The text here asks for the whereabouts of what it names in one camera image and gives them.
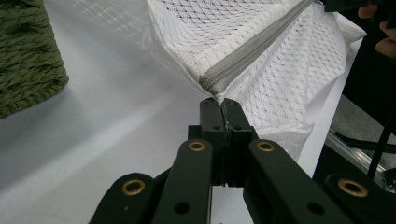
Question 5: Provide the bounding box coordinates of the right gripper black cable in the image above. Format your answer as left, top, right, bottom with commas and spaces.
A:
366, 105, 396, 181

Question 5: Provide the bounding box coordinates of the green woven basket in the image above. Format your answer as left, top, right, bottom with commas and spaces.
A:
0, 0, 70, 120

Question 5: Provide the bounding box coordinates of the white mesh laundry bag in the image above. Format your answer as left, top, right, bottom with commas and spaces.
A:
59, 0, 368, 162

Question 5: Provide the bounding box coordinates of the metal floor rail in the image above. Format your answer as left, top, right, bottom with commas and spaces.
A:
325, 128, 396, 191

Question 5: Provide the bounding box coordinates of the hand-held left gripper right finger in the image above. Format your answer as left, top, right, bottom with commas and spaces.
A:
221, 98, 260, 188

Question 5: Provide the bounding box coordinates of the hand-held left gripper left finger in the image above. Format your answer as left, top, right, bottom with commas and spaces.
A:
188, 97, 226, 188

